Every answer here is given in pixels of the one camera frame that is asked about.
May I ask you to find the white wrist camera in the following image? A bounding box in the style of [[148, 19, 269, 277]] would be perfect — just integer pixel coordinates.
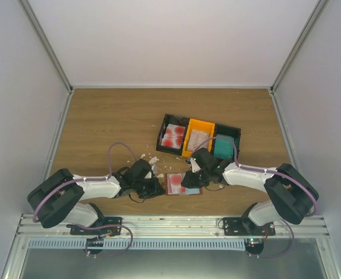
[[150, 164, 160, 177], [190, 158, 201, 173]]

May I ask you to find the red circle card stack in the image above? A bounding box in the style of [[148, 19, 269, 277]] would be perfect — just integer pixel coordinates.
[[161, 124, 185, 149]]

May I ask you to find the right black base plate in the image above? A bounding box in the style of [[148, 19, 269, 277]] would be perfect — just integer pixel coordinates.
[[222, 216, 276, 258]]

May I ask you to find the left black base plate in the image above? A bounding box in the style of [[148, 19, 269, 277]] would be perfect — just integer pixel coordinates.
[[65, 216, 123, 258]]

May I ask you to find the white patterned card stack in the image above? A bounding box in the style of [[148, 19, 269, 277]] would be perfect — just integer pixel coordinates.
[[186, 130, 209, 152]]

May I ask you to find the black bin with teal cards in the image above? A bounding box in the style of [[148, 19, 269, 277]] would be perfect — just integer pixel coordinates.
[[211, 124, 241, 160]]

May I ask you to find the grey slotted cable duct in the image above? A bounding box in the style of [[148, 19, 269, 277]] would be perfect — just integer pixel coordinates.
[[28, 238, 245, 251]]

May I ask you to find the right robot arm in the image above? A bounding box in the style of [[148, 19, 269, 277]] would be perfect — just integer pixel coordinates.
[[181, 148, 319, 235]]

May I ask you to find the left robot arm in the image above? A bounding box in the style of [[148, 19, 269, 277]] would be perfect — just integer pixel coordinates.
[[27, 159, 166, 235]]

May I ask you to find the aluminium rail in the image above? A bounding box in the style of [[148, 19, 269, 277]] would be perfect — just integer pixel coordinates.
[[16, 215, 329, 239]]

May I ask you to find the black bin with red cards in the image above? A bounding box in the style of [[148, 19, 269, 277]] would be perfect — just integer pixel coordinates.
[[156, 114, 190, 156]]

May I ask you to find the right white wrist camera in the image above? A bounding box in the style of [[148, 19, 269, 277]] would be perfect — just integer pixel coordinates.
[[190, 158, 201, 173]]

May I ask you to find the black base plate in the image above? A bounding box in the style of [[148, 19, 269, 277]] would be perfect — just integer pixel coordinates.
[[222, 216, 276, 258], [65, 216, 123, 258]]

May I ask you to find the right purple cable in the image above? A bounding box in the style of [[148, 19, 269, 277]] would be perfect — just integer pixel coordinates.
[[184, 135, 321, 217]]

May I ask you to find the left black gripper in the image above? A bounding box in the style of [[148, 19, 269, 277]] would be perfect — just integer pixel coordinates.
[[133, 177, 166, 199]]

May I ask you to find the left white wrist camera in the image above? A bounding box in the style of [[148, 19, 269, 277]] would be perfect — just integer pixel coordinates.
[[150, 164, 160, 177]]

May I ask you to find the orange bin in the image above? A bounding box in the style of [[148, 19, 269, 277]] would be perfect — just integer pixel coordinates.
[[182, 119, 216, 157]]

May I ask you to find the teal card stack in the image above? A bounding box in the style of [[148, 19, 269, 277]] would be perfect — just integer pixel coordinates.
[[214, 138, 234, 159]]

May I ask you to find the brown leather card holder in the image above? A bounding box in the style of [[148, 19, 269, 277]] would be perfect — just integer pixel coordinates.
[[163, 173, 203, 196]]

